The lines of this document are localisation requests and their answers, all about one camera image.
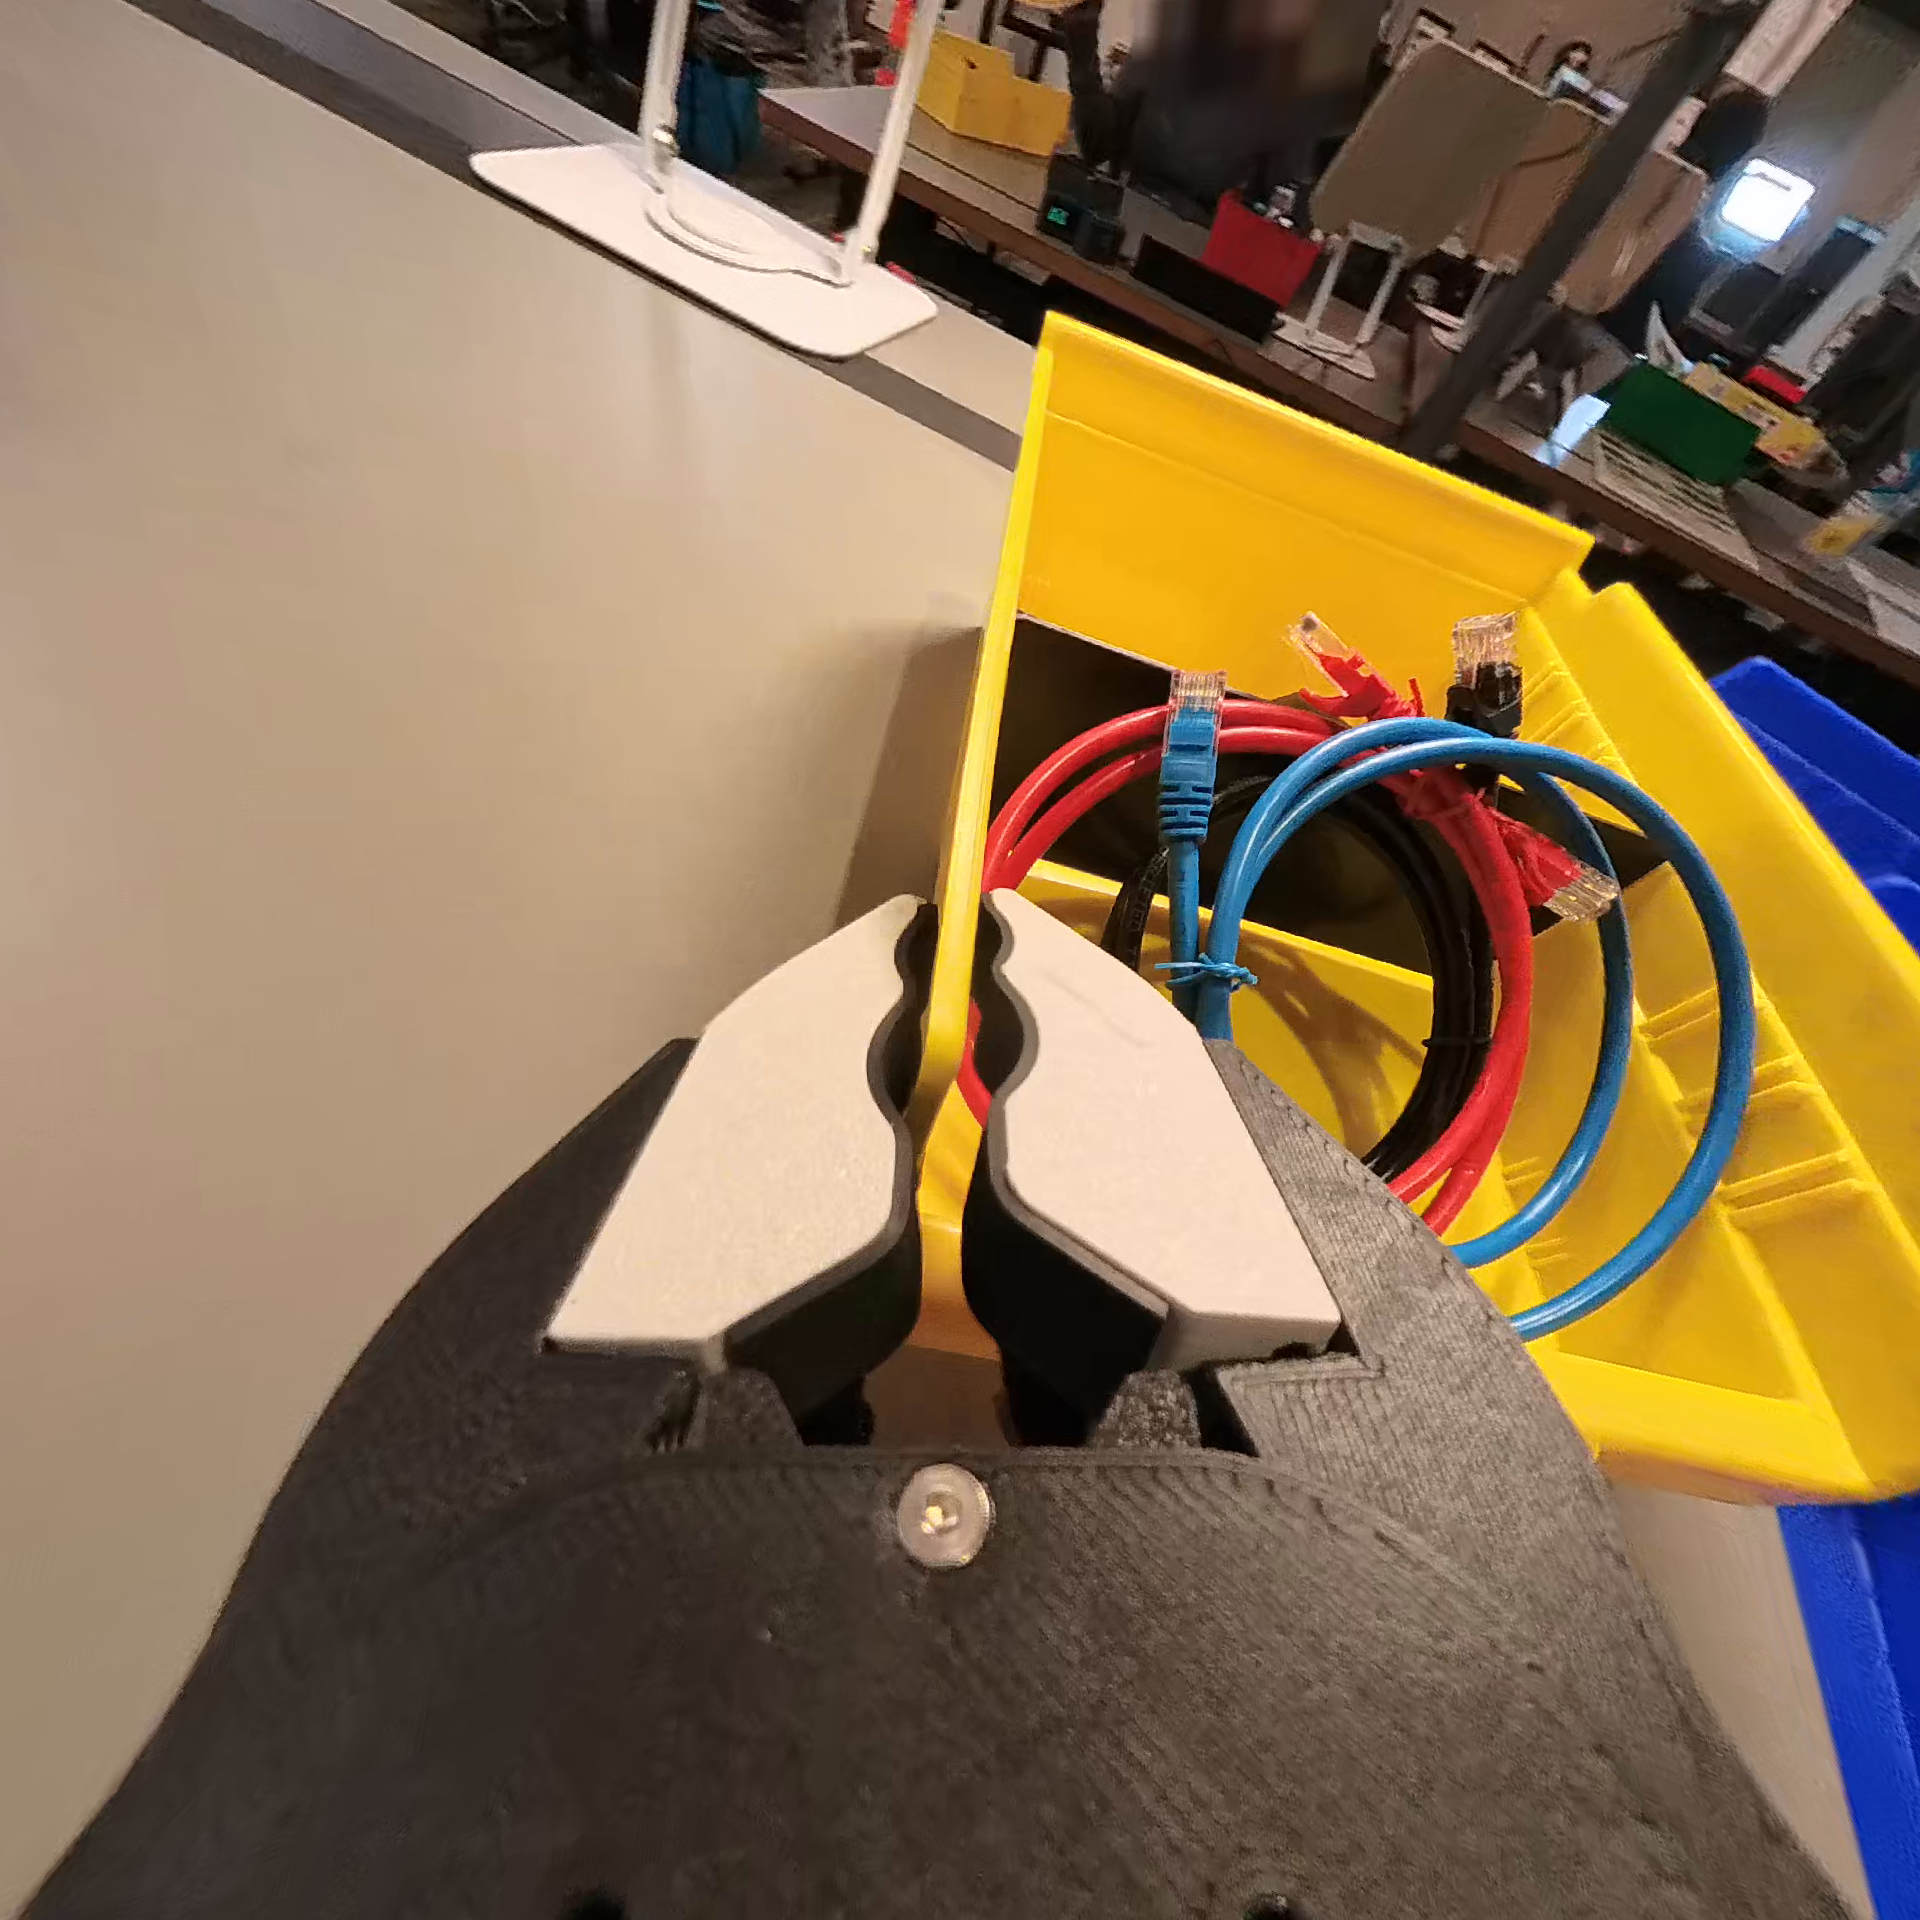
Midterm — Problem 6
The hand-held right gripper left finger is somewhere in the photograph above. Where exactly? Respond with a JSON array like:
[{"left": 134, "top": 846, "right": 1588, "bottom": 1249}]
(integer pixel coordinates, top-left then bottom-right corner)
[{"left": 543, "top": 894, "right": 940, "bottom": 1431}]

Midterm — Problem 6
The teal bag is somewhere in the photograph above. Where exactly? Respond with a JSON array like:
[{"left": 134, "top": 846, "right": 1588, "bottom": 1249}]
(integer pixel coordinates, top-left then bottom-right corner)
[{"left": 675, "top": 54, "right": 764, "bottom": 174}]

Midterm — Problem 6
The green plastic bin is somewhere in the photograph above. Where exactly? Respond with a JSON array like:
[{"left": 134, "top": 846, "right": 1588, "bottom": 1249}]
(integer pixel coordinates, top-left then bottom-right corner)
[{"left": 1602, "top": 364, "right": 1764, "bottom": 486}]

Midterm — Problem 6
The small yellow plastic bin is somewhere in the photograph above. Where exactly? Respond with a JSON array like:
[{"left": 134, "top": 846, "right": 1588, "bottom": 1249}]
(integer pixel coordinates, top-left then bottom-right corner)
[{"left": 915, "top": 31, "right": 1075, "bottom": 161}]

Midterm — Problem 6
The blue plastic bin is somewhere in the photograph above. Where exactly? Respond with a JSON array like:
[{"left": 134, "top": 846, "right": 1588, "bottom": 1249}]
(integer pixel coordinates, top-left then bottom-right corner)
[{"left": 1709, "top": 656, "right": 1920, "bottom": 1920}]

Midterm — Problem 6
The blue ethernet cable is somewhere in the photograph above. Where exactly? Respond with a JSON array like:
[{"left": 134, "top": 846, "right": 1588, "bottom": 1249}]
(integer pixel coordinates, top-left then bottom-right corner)
[{"left": 1159, "top": 670, "right": 1757, "bottom": 1342}]

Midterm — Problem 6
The red ethernet cable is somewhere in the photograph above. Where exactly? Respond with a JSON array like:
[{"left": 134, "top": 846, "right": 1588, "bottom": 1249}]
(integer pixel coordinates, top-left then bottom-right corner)
[{"left": 954, "top": 614, "right": 1622, "bottom": 1235}]

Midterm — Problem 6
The large yellow plastic bin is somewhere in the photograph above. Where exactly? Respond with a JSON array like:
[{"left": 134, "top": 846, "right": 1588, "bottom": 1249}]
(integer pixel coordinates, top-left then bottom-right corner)
[{"left": 911, "top": 311, "right": 1920, "bottom": 1504}]

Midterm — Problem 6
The red plastic bin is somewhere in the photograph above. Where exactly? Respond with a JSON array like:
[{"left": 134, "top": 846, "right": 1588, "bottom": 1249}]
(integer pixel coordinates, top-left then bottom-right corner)
[{"left": 1199, "top": 192, "right": 1325, "bottom": 308}]

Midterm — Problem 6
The dark metal pole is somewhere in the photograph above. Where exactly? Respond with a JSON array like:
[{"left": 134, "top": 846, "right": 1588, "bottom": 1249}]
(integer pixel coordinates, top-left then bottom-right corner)
[{"left": 1402, "top": 0, "right": 1764, "bottom": 459}]

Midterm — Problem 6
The black digital timer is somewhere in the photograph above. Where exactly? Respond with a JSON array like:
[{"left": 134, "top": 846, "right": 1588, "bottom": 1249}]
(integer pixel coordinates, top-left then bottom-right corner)
[{"left": 1039, "top": 159, "right": 1133, "bottom": 266}]

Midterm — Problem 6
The grey board on white stand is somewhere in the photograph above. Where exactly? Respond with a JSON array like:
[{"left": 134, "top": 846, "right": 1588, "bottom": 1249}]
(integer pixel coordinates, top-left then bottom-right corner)
[{"left": 1296, "top": 36, "right": 1548, "bottom": 361}]

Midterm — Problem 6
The long wooden table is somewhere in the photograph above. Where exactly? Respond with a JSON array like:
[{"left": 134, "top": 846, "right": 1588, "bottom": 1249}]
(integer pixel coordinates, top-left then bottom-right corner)
[{"left": 757, "top": 82, "right": 1920, "bottom": 678}]

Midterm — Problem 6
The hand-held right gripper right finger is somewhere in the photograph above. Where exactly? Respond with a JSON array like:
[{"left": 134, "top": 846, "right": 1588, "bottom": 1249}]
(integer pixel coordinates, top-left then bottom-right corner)
[{"left": 960, "top": 890, "right": 1344, "bottom": 1446}]

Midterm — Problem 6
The black ethernet cable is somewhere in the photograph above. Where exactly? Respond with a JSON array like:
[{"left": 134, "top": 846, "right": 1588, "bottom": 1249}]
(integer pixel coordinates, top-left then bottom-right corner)
[{"left": 1101, "top": 615, "right": 1532, "bottom": 1186}]

